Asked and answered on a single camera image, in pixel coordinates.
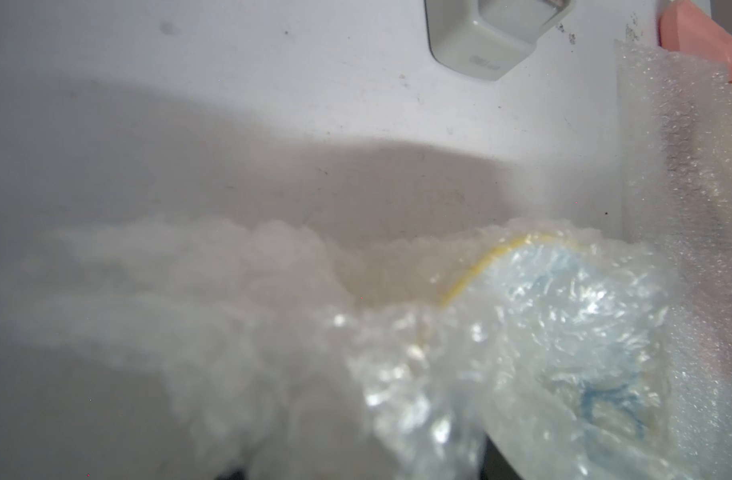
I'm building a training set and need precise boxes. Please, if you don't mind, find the bubble wrap sheet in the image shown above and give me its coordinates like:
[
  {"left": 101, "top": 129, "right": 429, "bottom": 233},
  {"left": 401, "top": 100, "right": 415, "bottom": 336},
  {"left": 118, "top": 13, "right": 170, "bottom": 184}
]
[
  {"left": 0, "top": 217, "right": 696, "bottom": 479},
  {"left": 615, "top": 42, "right": 732, "bottom": 479}
]

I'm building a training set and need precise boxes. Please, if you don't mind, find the yellow blue striped bowl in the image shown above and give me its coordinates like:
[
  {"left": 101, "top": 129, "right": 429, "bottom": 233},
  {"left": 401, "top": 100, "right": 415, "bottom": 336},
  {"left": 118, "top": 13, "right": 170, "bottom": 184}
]
[{"left": 442, "top": 232, "right": 670, "bottom": 444}]

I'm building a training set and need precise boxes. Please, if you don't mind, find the pink plastic tray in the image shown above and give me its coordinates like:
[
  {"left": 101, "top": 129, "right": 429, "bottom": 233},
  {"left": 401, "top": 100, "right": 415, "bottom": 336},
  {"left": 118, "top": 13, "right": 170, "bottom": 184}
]
[{"left": 658, "top": 0, "right": 732, "bottom": 84}]

